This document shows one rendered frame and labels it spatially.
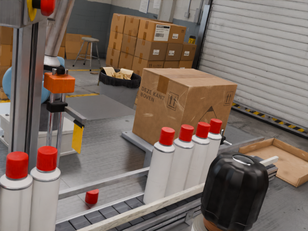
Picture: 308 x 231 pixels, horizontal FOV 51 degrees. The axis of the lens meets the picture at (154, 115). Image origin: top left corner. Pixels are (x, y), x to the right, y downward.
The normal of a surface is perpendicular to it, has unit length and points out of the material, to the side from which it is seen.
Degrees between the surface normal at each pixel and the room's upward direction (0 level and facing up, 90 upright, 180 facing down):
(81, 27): 90
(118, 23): 90
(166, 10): 90
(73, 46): 70
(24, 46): 90
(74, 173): 0
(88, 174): 0
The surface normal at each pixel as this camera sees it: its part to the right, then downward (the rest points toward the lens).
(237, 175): -0.24, -0.25
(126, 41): -0.67, 0.12
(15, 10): 0.13, 0.34
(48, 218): 0.71, 0.35
